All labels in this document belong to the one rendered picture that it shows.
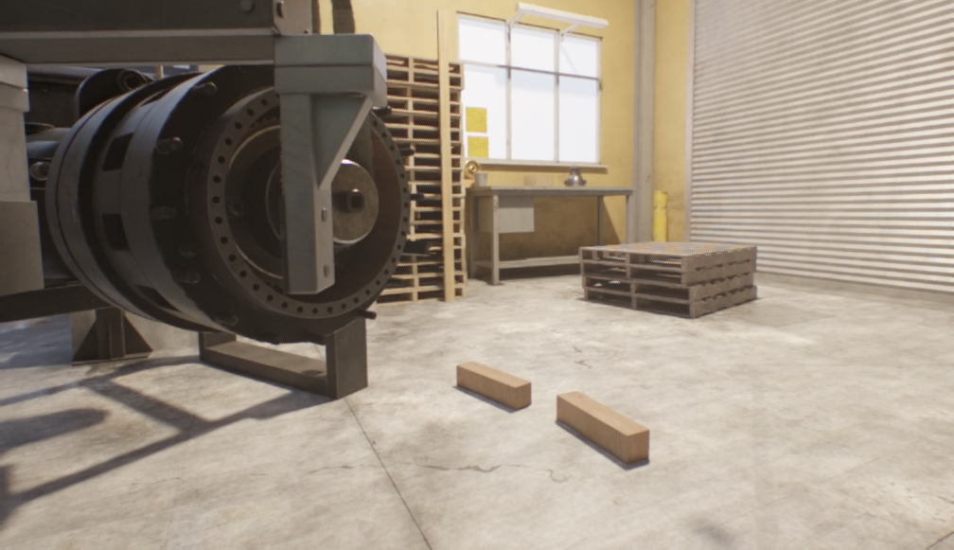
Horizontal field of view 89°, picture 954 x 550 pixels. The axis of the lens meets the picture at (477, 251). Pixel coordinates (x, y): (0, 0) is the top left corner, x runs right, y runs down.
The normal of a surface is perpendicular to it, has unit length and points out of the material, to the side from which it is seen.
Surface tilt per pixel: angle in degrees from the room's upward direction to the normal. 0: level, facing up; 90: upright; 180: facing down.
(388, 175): 109
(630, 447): 90
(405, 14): 90
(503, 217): 90
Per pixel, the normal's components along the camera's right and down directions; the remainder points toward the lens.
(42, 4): 0.01, 0.08
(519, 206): 0.43, 0.07
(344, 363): 0.84, 0.04
